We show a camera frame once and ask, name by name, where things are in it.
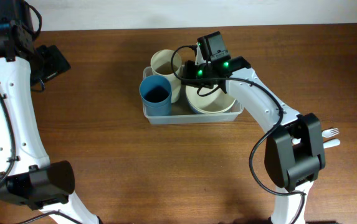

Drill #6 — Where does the cream bowl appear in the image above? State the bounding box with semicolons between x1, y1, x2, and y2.
188;100;235;114
185;85;236;102

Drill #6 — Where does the blue bowl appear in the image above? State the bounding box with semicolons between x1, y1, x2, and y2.
189;104;202;114

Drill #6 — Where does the cream cup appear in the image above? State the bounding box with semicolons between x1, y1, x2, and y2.
150;49;183;103

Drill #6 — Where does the blue cup front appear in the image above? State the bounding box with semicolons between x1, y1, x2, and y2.
139;75;172;108

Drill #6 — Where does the blue cup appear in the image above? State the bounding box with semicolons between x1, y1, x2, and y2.
143;100;172;116
139;75;172;108

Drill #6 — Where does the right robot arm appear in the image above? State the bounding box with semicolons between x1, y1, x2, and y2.
178;32;326;223

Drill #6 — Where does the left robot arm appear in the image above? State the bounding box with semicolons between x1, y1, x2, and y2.
0;0;100;223

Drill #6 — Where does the clear plastic container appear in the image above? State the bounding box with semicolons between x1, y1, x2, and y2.
141;65;245;126

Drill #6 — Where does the white plastic fork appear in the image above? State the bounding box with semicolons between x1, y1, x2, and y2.
292;128;340;144

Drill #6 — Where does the white plastic spoon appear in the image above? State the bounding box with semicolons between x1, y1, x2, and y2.
323;139;341;149

